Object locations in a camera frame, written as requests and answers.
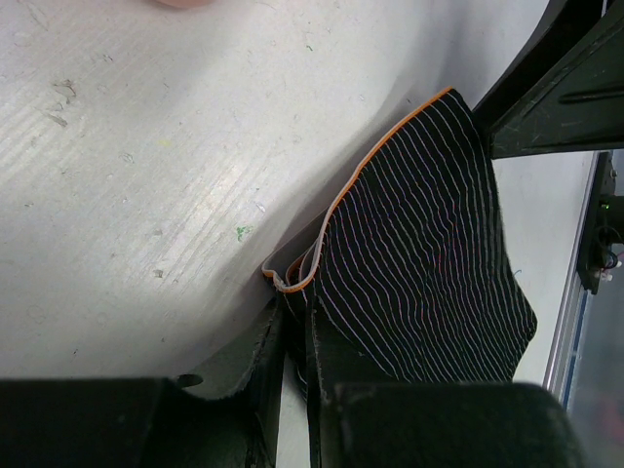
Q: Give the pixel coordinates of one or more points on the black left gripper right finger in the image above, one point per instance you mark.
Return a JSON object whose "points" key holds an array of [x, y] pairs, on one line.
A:
{"points": [[360, 417]]}

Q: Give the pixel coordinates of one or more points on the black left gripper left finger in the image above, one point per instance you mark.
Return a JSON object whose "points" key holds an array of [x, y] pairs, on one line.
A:
{"points": [[223, 413]]}

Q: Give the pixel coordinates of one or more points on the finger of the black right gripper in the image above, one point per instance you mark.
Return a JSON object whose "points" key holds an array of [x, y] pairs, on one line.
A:
{"points": [[563, 92]]}

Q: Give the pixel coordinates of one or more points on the black underwear orange trim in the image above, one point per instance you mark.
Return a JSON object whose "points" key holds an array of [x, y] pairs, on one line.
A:
{"points": [[409, 261]]}

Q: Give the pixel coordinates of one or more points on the pink divided organizer tray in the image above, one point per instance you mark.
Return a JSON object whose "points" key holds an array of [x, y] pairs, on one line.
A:
{"points": [[181, 5]]}

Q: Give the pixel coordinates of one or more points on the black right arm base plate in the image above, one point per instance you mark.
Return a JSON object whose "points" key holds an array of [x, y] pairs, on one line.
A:
{"points": [[601, 244]]}

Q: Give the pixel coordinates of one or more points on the aluminium table frame rail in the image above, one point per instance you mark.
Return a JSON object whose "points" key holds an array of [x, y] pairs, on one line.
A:
{"points": [[562, 359]]}

